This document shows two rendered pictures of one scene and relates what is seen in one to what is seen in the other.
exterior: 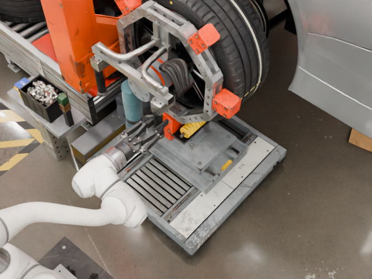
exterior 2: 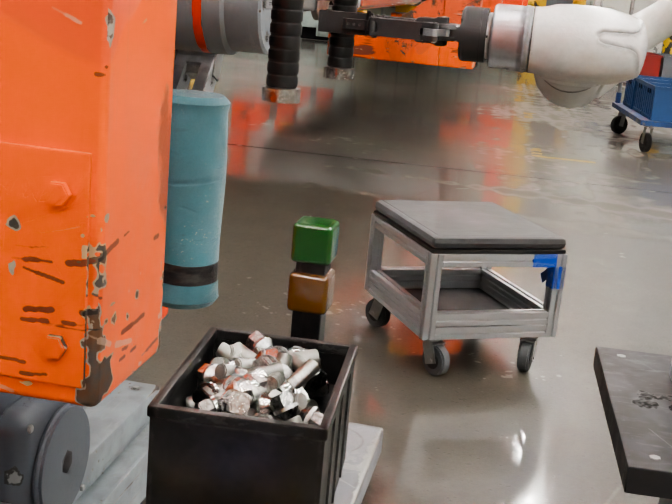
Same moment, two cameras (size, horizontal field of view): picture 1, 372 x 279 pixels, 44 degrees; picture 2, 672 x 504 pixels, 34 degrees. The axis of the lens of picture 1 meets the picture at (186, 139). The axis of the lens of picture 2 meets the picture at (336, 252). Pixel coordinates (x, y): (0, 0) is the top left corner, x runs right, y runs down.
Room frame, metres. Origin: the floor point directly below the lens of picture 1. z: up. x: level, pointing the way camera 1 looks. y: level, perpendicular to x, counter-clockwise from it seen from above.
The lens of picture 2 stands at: (1.92, 1.47, 0.90)
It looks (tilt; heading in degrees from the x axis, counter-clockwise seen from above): 14 degrees down; 239
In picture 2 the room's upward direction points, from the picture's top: 5 degrees clockwise
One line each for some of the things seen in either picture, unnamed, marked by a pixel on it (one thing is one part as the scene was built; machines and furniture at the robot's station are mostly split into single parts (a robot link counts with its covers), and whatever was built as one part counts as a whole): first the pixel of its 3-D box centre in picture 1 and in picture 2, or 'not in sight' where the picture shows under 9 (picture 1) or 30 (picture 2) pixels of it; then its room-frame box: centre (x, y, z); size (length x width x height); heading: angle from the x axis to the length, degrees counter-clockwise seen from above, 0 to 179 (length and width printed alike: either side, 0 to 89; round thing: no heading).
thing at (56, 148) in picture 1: (51, 129); not in sight; (1.56, 0.74, 0.21); 0.10 x 0.10 x 0.42; 49
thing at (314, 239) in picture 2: (62, 99); (315, 240); (1.42, 0.57, 0.64); 0.04 x 0.04 x 0.04; 49
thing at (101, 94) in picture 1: (100, 80); (285, 31); (1.36, 0.37, 0.83); 0.04 x 0.04 x 0.16
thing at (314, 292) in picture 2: (65, 106); (311, 289); (1.42, 0.57, 0.59); 0.04 x 0.04 x 0.04; 49
